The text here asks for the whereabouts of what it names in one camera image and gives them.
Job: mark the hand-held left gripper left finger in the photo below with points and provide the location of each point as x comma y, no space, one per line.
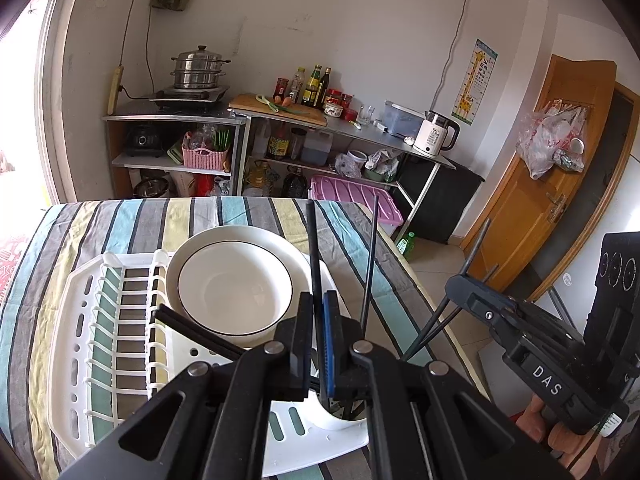
299,350

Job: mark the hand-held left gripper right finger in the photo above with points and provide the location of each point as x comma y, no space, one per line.
329,350

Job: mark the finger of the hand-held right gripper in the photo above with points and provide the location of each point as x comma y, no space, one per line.
480,300

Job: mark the white cup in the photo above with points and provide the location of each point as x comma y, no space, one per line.
320,415

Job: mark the person's right hand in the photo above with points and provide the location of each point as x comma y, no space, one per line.
537,417

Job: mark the wooden door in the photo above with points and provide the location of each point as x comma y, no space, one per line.
515,230

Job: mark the small white bowl black rim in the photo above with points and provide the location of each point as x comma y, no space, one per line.
235,290

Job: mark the large white bowl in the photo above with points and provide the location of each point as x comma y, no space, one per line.
295,260

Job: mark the small green bottle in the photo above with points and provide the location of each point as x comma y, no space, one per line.
407,246

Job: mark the black cabinet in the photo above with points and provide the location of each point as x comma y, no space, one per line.
440,200

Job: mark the pink storage box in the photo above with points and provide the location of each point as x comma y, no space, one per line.
350,197

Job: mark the crumpled plastic bag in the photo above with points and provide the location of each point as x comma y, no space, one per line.
384,166

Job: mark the large dark bottle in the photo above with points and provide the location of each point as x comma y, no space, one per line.
294,184

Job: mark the white electric kettle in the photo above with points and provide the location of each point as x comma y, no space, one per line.
432,135

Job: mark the hanging plastic bags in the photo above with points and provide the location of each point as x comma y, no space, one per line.
550,140

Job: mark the yellow oil bottle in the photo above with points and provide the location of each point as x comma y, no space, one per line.
256,176

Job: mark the grey plastic bag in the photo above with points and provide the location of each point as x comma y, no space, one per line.
346,166

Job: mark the clear plastic storage container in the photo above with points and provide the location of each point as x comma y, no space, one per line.
402,120

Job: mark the translucent jug dark liquid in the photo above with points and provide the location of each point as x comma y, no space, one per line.
317,147

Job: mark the metal kitchen counter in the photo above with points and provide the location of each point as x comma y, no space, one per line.
360,135

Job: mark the pink plastic basket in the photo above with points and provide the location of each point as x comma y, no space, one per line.
205,157

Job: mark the drinking glass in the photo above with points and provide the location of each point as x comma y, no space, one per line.
365,116

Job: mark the white plastic dish rack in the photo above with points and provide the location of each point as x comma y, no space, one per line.
85,285

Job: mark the red lidded jar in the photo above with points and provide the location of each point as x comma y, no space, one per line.
347,101
334,95

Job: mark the patterned ceramic jar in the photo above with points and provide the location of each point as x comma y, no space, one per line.
332,109

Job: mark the wooden cutting board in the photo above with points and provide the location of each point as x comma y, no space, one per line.
260,110

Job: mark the metal shelf unit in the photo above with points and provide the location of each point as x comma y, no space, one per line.
145,161

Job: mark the striped tablecloth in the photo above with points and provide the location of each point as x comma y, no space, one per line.
65,240

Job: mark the green bottle yellow label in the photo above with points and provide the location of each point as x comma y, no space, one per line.
313,89

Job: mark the dark glass bottle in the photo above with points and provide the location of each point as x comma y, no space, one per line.
326,87

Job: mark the clear glass bottle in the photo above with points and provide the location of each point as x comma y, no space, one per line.
298,87

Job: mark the black induction cooker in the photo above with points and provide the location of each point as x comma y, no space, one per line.
190,95

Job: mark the stainless steel steamer pot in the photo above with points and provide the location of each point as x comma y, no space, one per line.
197,72

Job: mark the beige power strip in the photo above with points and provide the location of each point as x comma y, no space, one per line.
115,90

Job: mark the giraffe wall poster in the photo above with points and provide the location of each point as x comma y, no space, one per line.
475,82

